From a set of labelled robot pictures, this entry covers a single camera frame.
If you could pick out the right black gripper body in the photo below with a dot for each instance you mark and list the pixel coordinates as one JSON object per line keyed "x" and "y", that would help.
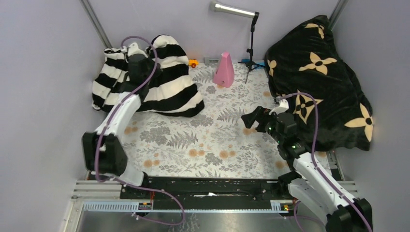
{"x": 270, "y": 126}

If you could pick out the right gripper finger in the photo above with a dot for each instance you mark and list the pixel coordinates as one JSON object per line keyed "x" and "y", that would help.
{"x": 262, "y": 127}
{"x": 257, "y": 115}

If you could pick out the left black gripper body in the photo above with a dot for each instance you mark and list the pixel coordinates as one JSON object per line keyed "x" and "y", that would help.
{"x": 151, "y": 67}

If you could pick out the black white striped pillow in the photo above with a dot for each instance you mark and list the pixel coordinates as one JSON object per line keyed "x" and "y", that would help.
{"x": 173, "y": 92}

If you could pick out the pink metronome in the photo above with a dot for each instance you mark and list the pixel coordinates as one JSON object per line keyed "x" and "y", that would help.
{"x": 224, "y": 73}

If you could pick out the silver flashlight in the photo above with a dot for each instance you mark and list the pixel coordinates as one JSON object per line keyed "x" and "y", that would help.
{"x": 216, "y": 6}

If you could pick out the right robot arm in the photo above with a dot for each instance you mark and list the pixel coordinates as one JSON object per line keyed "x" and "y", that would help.
{"x": 336, "y": 208}

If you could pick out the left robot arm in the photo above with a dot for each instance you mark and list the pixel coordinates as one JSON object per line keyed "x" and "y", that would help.
{"x": 104, "y": 154}

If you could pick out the floral patterned table cloth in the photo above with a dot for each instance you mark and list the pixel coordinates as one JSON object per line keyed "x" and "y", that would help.
{"x": 214, "y": 143}

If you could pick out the orange toy car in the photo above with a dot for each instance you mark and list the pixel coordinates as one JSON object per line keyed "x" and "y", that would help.
{"x": 193, "y": 63}

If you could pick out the black floral patterned blanket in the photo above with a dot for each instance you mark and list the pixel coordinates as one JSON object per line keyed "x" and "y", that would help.
{"x": 325, "y": 95}

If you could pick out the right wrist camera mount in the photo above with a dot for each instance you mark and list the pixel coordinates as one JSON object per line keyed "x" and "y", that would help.
{"x": 281, "y": 107}

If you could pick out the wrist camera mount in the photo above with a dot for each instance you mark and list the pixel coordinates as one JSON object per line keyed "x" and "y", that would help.
{"x": 281, "y": 107}
{"x": 133, "y": 49}

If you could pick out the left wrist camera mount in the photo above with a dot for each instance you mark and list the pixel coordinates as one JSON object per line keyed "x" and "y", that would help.
{"x": 133, "y": 49}

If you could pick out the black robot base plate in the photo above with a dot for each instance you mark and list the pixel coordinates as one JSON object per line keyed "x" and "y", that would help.
{"x": 195, "y": 194}

